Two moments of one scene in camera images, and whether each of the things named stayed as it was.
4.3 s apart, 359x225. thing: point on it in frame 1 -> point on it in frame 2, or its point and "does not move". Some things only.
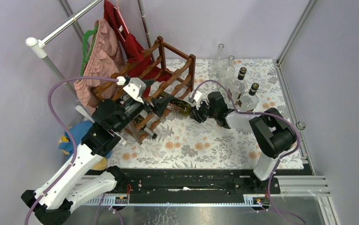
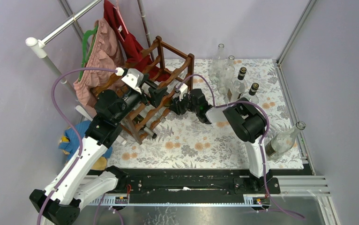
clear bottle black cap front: [248, 101] does not move
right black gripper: [196, 115] -> [176, 107]
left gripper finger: [160, 104] -> [156, 95]
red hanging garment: [141, 68] does not move
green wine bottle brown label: [145, 130] does not move
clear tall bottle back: [218, 70] does not move
